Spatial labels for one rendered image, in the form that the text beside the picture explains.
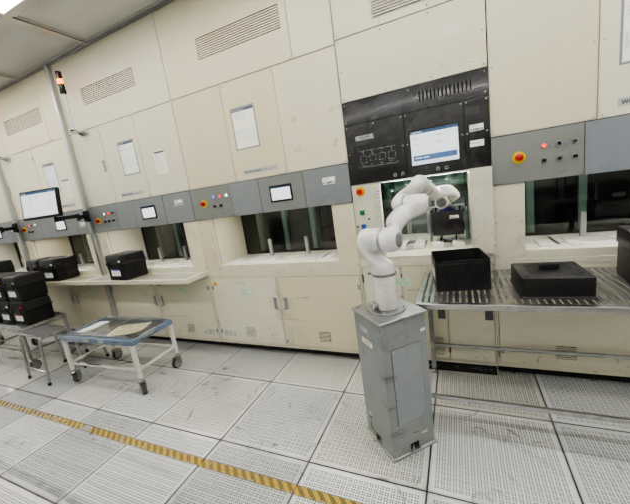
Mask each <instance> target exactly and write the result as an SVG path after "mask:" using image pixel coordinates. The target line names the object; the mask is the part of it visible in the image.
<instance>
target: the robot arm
mask: <svg viewBox="0 0 630 504"><path fill-rule="evenodd" d="M459 197H460V193H459V191H458V190H457V189H456V188H455V187H453V186H451V185H441V186H437V187H436V186H435V185H434V184H433V183H432V182H431V181H430V180H429V179H427V178H426V177H425V176H423V175H416V176H415V177H413V179H412V180H411V182H410V183H409V185H408V186H407V187H405V188H404V189H403V190H401V191H400V192H398V193H397V194H396V195H395V197H394V198H393V200H392V203H391V206H392V209H393V211H392V212H391V213H390V215H389V216H388V217H387V219H386V228H366V229H363V230H361V231H360V232H359V234H358V236H357V246H358V248H359V250H360V252H361V253H362V254H363V256H364V257H365V258H366V259H367V261H368V262H369V264H370V266H371V273H372V282H373V291H374V300H375V303H373V304H371V305H370V306H369V312H370V313H372V314H374V315H378V316H393V315H398V314H400V313H402V312H404V311H405V310H406V305H405V304H404V303H403V302H400V301H398V290H397V280H396V270H395V264H394V262H393V261H391V260H390V259H388V258H387V257H385V256H384V255H383V254H382V253H381V252H394V251H397V250H398V249H400V247H401V246H402V243H403V237H402V230H403V228H404V226H405V225H406V224H407V223H408V222H409V221H410V220H412V219H414V218H416V217H419V216H421V215H423V214H425V213H426V212H427V211H428V210H429V209H430V207H431V201H435V206H436V207H437V208H439V209H444V208H446V207H447V206H448V205H449V204H451V203H452V202H454V201H455V200H457V199H458V198H459Z"/></svg>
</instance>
